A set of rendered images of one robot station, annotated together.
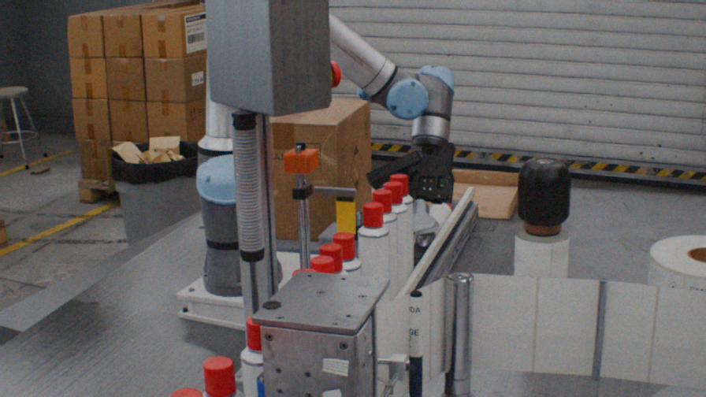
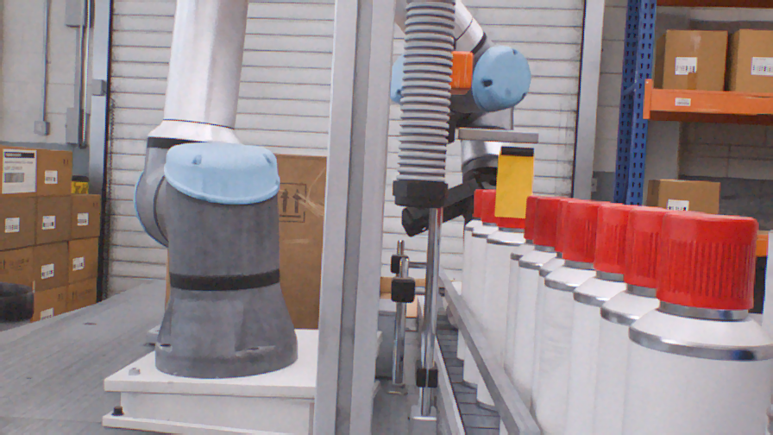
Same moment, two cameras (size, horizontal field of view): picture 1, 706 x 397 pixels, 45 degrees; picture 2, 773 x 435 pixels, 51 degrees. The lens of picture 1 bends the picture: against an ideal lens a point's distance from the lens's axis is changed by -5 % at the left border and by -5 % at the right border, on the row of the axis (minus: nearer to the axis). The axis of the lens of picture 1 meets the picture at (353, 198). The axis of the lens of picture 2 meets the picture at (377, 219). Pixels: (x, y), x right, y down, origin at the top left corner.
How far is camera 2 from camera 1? 0.88 m
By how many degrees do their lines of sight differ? 21
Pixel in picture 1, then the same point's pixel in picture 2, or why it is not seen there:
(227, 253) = (219, 296)
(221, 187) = (222, 173)
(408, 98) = (508, 72)
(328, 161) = (316, 211)
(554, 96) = not seen: hidden behind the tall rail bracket
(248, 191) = (438, 40)
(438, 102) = (502, 114)
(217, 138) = (189, 122)
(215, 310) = (186, 406)
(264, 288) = (370, 314)
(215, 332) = not seen: outside the picture
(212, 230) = (193, 254)
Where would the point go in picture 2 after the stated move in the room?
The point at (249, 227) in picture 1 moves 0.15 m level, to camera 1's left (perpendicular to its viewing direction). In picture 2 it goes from (432, 122) to (180, 103)
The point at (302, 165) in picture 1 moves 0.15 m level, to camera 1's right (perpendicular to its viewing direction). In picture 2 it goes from (458, 70) to (624, 86)
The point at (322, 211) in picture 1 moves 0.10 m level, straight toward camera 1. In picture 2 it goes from (301, 286) to (318, 296)
